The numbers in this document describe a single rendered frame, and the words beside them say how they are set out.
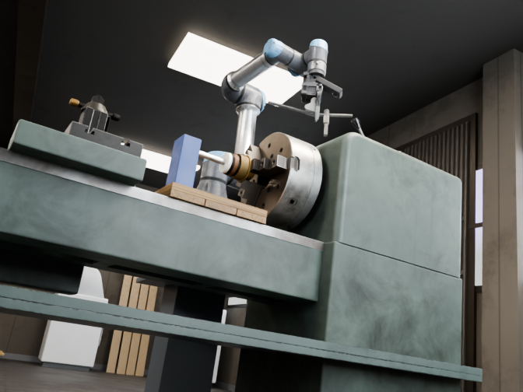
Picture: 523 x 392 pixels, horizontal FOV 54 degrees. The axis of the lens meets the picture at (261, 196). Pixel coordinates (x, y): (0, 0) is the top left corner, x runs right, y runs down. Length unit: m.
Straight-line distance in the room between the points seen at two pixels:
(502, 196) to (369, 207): 2.58
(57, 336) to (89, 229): 6.62
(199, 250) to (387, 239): 0.65
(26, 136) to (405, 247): 1.20
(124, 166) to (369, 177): 0.82
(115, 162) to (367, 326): 0.89
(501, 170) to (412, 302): 2.61
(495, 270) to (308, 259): 2.66
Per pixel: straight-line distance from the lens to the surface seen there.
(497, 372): 3.99
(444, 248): 1.94
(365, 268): 1.64
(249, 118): 2.42
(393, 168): 1.81
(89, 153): 1.26
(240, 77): 2.33
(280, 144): 1.70
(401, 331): 1.74
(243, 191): 1.69
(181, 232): 1.37
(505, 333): 3.97
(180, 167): 1.54
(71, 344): 7.90
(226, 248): 1.42
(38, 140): 1.25
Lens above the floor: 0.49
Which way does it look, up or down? 18 degrees up
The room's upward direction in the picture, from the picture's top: 8 degrees clockwise
